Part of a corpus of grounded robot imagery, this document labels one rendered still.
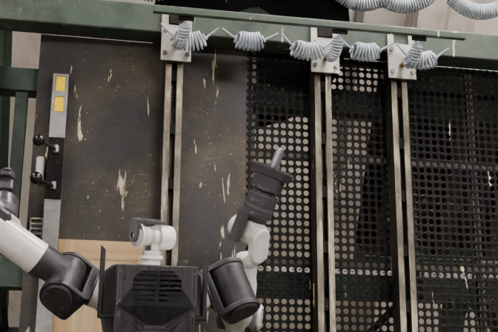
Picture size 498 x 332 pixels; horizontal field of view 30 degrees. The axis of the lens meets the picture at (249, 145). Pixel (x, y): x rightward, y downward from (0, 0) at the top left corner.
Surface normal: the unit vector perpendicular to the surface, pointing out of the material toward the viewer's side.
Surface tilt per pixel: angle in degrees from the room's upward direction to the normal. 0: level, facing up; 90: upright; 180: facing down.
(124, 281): 67
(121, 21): 59
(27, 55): 90
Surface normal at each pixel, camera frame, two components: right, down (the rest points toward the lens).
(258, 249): 0.65, 0.32
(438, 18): 0.06, 0.24
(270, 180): -0.36, -0.04
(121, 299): 0.20, -0.15
